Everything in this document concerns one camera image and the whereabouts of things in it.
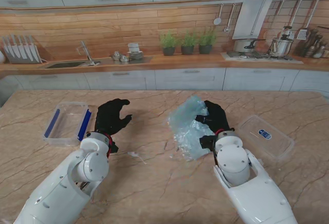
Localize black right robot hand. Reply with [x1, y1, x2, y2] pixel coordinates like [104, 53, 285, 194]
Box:
[195, 100, 232, 135]

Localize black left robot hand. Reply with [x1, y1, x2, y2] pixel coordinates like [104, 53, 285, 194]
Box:
[94, 98, 133, 136]

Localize clear bubble film sheet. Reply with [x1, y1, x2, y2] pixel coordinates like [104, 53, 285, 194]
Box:
[164, 95, 219, 162]

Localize clear crate with blue clips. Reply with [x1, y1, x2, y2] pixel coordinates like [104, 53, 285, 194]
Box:
[42, 101, 93, 147]

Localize clear lid with blue label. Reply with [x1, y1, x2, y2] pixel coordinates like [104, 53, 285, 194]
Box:
[236, 115, 296, 161]

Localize dark kitchen sink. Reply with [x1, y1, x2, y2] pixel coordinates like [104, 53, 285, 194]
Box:
[45, 61, 87, 69]

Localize steel sink faucet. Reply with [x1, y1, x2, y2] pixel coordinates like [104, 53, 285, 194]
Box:
[76, 41, 101, 67]

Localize stack of white dishes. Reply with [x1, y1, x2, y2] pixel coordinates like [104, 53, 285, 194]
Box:
[127, 43, 144, 62]

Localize potted green herb plant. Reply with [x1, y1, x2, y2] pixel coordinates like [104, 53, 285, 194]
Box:
[159, 30, 179, 57]
[198, 28, 216, 55]
[180, 30, 198, 55]

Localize knife block with knives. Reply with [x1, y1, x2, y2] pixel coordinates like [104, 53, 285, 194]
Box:
[2, 34, 43, 65]

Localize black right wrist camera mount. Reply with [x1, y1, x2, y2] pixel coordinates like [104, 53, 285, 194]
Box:
[199, 134, 218, 151]

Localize red black left arm cables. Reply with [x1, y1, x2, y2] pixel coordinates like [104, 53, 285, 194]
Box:
[105, 134, 114, 158]

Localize red black arm cables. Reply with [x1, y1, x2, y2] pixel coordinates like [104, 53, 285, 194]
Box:
[105, 134, 114, 158]
[212, 128, 225, 165]

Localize red black right arm cables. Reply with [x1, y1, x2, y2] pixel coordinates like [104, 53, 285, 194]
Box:
[212, 128, 225, 165]

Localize steel saucepan with black handle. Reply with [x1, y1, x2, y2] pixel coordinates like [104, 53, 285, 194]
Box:
[233, 38, 267, 53]

